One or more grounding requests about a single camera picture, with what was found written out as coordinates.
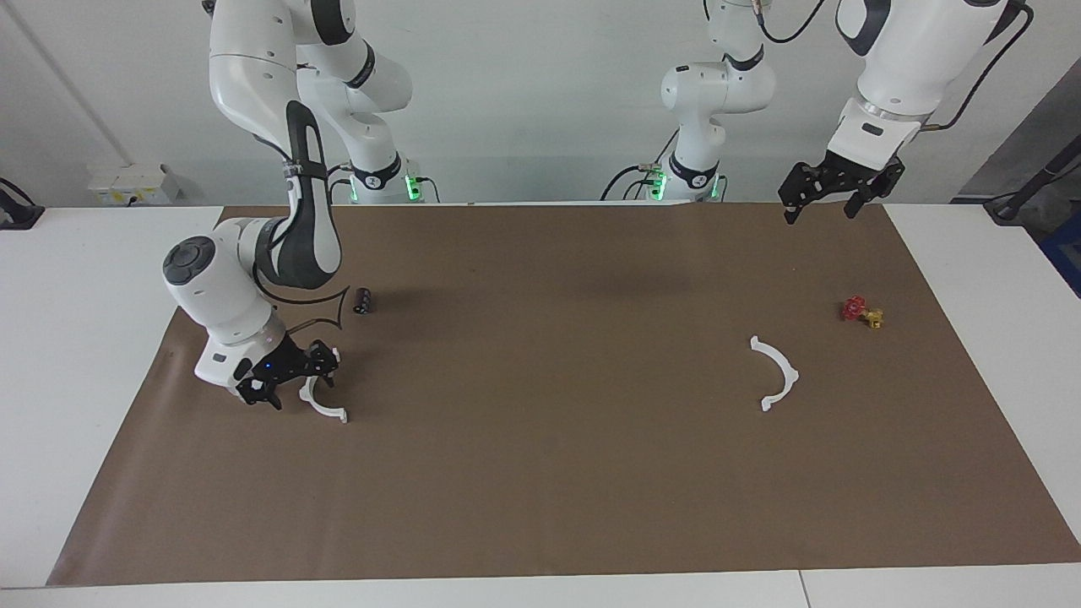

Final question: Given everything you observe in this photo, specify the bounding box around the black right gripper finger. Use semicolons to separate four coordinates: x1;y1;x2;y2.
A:
236;382;284;412
308;340;340;389

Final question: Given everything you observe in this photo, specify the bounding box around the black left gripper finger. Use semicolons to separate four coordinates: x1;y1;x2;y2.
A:
778;162;823;225
845;162;906;219

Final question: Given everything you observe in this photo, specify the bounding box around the white half-ring pipe clamp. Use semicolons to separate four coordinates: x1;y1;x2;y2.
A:
299;347;349;424
750;335;800;412

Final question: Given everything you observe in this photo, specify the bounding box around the dark grey panel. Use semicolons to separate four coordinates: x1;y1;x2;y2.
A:
963;57;1081;204

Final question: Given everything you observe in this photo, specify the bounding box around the blue crate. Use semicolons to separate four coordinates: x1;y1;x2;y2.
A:
1040;211;1081;298

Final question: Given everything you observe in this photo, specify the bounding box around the brown paper table mat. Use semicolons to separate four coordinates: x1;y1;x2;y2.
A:
46;201;1081;588

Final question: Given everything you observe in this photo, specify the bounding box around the red-handled brass valve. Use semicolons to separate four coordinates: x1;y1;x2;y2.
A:
841;296;884;329

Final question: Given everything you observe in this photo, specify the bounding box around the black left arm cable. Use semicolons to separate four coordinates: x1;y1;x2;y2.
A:
756;0;1035;132

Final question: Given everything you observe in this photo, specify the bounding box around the white wall power strip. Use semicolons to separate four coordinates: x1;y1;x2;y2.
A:
89;163;181;206

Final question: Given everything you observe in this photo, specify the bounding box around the black table clamp mount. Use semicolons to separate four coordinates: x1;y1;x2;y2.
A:
0;177;45;231

